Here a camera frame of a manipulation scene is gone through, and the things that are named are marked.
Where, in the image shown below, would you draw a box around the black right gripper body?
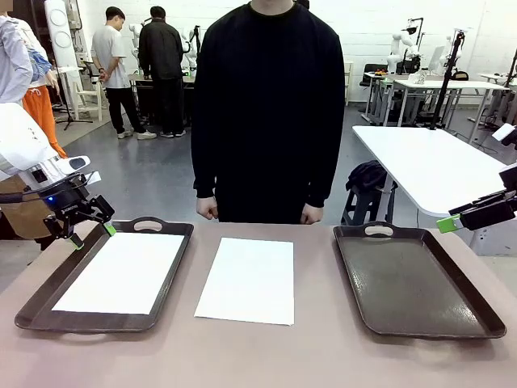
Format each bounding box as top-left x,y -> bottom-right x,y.
498,161 -> 517,203

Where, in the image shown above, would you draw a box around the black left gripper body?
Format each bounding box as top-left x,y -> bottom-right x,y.
40,177 -> 96,227

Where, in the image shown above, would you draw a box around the white A4 paper sheets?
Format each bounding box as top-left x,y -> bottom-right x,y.
51,231 -> 186,316

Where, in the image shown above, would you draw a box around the white A4 paper stack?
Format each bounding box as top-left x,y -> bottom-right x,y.
193,237 -> 296,327

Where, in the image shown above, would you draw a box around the person's right forearm black sleeve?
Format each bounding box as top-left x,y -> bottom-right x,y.
191,133 -> 221,200

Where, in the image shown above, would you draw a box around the person's left forearm black sleeve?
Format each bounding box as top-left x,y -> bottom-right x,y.
305,137 -> 345,209

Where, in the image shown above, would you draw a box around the person's right hand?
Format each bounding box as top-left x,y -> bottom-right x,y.
195,195 -> 221,221

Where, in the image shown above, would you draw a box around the person's left hand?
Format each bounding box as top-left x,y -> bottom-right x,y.
301,203 -> 324,226

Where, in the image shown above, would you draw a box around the brown plastic tray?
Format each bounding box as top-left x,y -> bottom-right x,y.
14,217 -> 195,335
333,221 -> 508,340

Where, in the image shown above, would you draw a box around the large white table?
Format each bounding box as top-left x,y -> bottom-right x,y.
351,124 -> 517,226

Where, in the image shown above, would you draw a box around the thin black floor stand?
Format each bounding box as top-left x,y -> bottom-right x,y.
51,60 -> 95,131

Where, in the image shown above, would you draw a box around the white wooden chair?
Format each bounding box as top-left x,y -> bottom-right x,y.
74,78 -> 105,122

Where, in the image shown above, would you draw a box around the black tripod pole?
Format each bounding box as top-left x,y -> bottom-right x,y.
428,28 -> 466,131

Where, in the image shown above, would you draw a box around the white background desk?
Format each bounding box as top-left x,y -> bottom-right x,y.
393,78 -> 511,126

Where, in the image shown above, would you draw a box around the black stool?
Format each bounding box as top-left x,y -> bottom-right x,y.
341,183 -> 400,227

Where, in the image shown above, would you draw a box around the black bag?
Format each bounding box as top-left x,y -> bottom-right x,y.
345,159 -> 391,193

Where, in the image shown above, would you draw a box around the black mesh chair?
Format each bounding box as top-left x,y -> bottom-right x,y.
82,60 -> 102,86

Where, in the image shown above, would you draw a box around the mannequin in striped shirt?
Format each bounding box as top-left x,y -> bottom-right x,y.
0,14 -> 68,251

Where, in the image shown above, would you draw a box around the man in white t-shirt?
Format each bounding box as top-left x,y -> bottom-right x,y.
90,6 -> 158,141

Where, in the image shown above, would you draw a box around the man in black jacket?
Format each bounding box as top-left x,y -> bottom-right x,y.
137,6 -> 187,139

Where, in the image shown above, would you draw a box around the black office chair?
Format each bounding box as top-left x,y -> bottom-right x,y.
359,63 -> 385,88

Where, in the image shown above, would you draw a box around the white tower air conditioner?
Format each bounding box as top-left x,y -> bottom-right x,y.
43,0 -> 78,70

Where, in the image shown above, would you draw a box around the white drawer cabinet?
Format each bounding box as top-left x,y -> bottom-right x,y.
343,60 -> 355,107

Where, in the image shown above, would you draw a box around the person in black sweater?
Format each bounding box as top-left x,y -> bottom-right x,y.
190,0 -> 347,224

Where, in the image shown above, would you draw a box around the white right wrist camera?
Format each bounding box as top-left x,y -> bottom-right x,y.
491,123 -> 517,147

